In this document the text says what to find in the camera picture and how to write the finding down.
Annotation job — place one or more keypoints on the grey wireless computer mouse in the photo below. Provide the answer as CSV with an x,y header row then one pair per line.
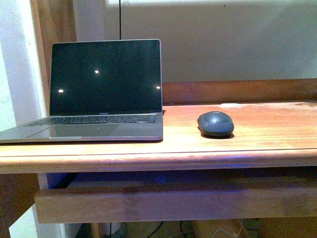
x,y
215,124

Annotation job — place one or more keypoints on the grey open laptop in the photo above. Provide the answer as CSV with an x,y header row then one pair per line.
x,y
100,91

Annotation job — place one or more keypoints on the wooden keyboard tray drawer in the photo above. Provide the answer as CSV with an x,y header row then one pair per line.
x,y
229,198

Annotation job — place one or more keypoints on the wooden desk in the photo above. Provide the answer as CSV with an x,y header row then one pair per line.
x,y
253,60

